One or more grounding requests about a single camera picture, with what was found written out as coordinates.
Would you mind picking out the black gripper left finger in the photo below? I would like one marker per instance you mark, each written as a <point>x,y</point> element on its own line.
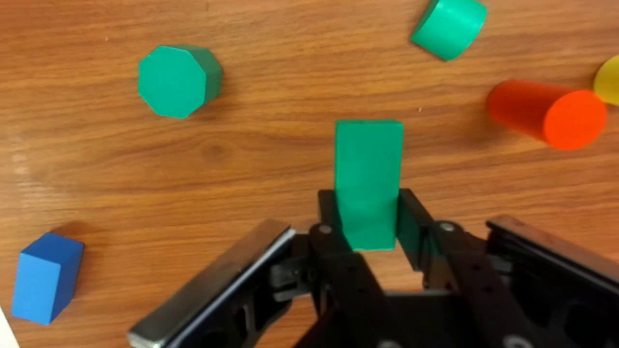
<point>345,295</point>

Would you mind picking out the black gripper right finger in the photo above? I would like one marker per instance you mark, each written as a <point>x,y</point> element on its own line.
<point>465,300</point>

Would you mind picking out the green rectangular bar block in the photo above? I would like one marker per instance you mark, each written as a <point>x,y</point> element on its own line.
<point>369,163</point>

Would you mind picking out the red round rod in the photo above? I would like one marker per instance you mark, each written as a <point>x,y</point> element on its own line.
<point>564,119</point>

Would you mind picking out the green half-round block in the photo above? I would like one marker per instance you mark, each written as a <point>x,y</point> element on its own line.
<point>450,28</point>

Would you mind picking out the yellow round rod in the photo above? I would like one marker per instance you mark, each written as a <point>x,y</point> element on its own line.
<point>607,82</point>

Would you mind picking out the brown wooden table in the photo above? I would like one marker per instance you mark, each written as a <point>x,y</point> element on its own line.
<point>154,200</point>

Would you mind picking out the green octagonal block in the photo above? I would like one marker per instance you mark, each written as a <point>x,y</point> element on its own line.
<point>175,82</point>

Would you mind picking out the blue rectangular block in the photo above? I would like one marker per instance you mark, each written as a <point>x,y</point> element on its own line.
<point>47,277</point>

